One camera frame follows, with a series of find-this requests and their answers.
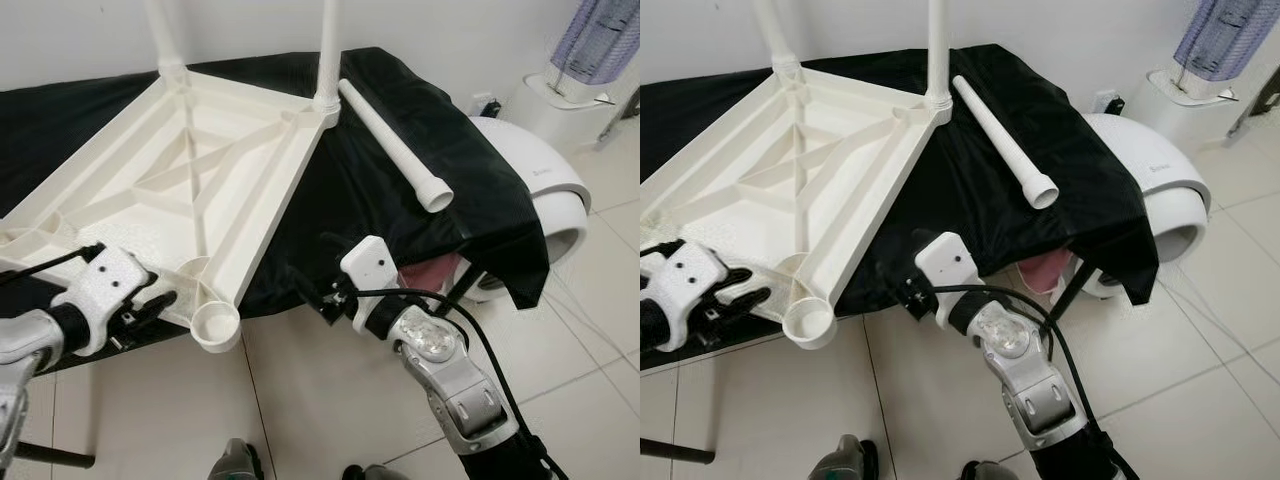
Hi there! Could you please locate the grey robot foot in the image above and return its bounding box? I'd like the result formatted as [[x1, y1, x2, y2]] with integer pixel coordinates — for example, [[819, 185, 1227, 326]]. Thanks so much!
[[208, 438, 266, 480], [960, 458, 1021, 480], [808, 434, 881, 480], [342, 462, 411, 480]]

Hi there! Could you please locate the grey robot right foot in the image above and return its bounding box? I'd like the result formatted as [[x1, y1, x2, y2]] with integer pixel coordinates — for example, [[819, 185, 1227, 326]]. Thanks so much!
[[960, 458, 1021, 480], [342, 462, 411, 480]]

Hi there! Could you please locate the black table cloth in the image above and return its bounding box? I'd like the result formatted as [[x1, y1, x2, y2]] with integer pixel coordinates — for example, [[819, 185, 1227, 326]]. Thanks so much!
[[0, 47, 551, 373], [640, 43, 1161, 373]]

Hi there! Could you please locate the white plastic children table top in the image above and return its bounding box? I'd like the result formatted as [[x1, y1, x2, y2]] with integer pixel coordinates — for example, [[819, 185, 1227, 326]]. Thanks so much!
[[640, 64, 954, 351], [0, 66, 343, 355]]

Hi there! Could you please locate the grey robot left foot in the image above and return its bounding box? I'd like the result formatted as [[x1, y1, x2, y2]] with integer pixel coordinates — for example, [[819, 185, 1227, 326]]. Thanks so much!
[[208, 438, 266, 480], [808, 434, 881, 480]]

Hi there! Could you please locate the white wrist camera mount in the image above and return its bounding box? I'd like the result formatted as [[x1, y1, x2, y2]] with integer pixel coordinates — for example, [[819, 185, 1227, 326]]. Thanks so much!
[[640, 240, 728, 351], [52, 247, 157, 357], [915, 230, 980, 329], [340, 235, 402, 336]]

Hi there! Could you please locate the white flat floor plate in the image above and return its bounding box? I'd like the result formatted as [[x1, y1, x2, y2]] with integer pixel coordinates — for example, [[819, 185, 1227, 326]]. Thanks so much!
[[505, 68, 629, 149], [1138, 64, 1251, 146]]

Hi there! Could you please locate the black door frame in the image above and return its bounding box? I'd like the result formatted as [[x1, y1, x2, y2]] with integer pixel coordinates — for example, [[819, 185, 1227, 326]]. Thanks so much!
[[1228, 65, 1280, 149]]

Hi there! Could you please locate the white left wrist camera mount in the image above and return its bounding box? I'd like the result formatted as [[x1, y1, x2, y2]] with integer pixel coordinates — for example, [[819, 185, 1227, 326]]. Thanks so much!
[[640, 240, 728, 351], [52, 247, 157, 357]]

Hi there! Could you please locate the blue grille tower heater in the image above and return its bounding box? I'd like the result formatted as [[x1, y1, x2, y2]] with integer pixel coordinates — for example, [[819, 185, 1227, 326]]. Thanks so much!
[[1170, 0, 1280, 87], [548, 0, 641, 97]]

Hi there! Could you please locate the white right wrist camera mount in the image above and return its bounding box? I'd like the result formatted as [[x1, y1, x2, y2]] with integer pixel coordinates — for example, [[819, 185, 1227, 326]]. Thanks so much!
[[340, 235, 402, 336], [915, 230, 980, 329]]

